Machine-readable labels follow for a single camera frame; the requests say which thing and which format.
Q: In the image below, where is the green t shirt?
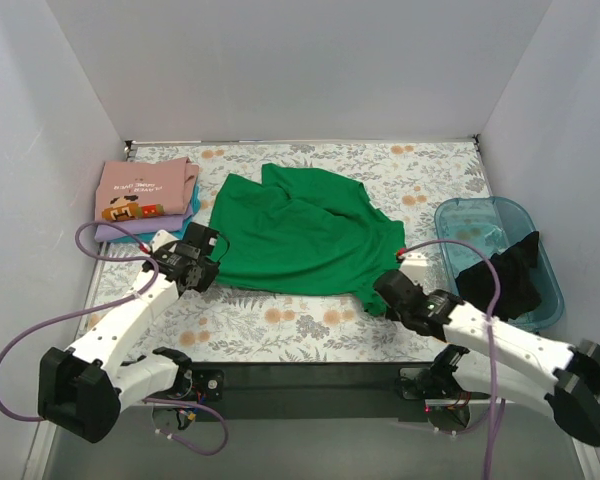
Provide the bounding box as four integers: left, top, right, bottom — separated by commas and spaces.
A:
210, 164, 405, 316

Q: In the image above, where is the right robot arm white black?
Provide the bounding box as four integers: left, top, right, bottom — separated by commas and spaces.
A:
374, 270, 600, 447

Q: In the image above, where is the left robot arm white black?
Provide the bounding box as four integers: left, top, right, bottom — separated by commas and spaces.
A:
37, 223, 224, 443

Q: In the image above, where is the lilac folded t shirt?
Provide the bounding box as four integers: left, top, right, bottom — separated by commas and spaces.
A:
94, 209, 195, 243

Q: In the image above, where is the teal folded t shirt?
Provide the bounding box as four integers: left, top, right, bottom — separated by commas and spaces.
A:
110, 184, 202, 245

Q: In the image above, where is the black t shirt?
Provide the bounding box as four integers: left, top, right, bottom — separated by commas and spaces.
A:
456, 231, 541, 321

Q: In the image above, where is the pink folded printed t shirt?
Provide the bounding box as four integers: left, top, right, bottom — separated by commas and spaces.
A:
94, 157, 199, 223

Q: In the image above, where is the floral patterned table mat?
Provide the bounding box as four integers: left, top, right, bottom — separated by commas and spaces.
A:
129, 141, 491, 362

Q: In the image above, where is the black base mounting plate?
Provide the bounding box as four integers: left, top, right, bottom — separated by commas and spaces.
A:
134, 363, 494, 424

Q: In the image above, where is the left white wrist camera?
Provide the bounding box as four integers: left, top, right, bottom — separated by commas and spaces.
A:
149, 230, 180, 253

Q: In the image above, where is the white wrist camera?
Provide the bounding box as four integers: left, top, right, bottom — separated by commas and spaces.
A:
149, 230, 180, 253
398, 252, 429, 287

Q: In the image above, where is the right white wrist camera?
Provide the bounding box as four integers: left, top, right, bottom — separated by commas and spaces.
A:
398, 252, 429, 287

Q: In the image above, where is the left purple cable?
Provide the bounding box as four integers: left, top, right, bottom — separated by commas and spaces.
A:
0, 222, 230, 456

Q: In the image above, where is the aluminium frame rail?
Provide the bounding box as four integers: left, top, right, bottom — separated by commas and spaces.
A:
33, 404, 600, 479

